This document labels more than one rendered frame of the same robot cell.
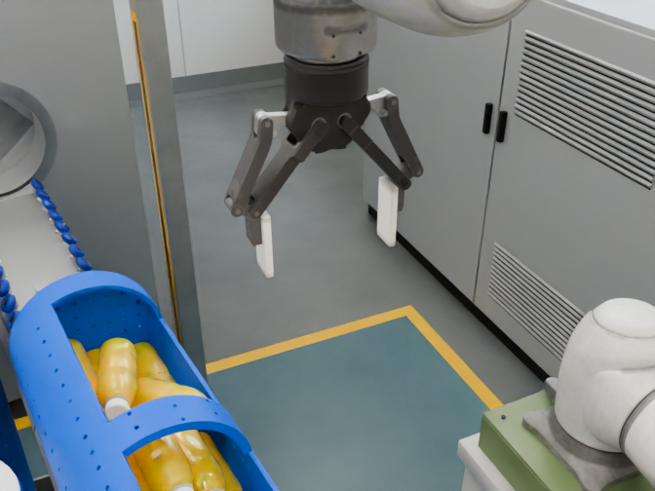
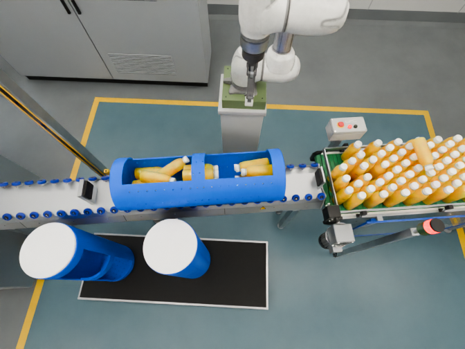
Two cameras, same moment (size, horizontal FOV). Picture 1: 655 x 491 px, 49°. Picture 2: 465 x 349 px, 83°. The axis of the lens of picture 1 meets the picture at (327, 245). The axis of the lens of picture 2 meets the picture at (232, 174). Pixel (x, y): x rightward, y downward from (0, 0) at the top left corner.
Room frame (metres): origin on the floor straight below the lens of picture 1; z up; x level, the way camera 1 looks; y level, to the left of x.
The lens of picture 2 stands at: (0.37, 0.65, 2.42)
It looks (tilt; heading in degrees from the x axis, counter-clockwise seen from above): 67 degrees down; 297
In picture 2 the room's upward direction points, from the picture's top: straight up
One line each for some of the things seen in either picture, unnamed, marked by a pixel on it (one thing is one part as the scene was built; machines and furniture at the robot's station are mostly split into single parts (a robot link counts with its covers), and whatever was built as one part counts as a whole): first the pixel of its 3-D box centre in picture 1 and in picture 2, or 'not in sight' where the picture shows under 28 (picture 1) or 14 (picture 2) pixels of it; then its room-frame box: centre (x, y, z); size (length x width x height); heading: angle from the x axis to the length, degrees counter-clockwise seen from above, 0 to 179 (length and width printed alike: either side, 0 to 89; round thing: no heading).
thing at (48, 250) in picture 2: not in sight; (48, 249); (1.28, 0.94, 1.03); 0.28 x 0.28 x 0.01
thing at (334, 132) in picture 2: not in sight; (345, 129); (0.16, -0.45, 1.05); 0.20 x 0.10 x 0.10; 31
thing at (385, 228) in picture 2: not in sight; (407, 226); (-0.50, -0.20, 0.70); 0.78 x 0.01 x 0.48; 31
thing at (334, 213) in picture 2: not in sight; (331, 212); (0.04, 0.05, 0.95); 0.10 x 0.07 x 0.10; 121
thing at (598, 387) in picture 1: (621, 370); (246, 64); (0.85, -0.45, 1.25); 0.18 x 0.16 x 0.22; 23
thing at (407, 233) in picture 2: not in sight; (364, 246); (-0.33, 0.01, 0.55); 0.04 x 0.04 x 1.10; 31
